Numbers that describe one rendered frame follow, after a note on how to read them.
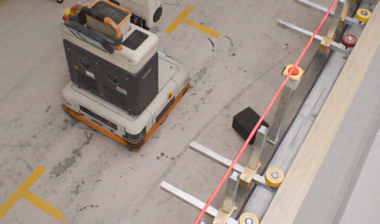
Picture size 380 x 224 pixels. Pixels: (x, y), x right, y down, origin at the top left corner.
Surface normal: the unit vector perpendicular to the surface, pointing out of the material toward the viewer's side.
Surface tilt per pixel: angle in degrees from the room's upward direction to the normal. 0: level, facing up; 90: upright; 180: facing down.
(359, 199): 0
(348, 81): 0
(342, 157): 61
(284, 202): 0
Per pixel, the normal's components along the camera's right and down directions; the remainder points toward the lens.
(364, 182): 0.05, -0.64
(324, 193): -0.72, -0.68
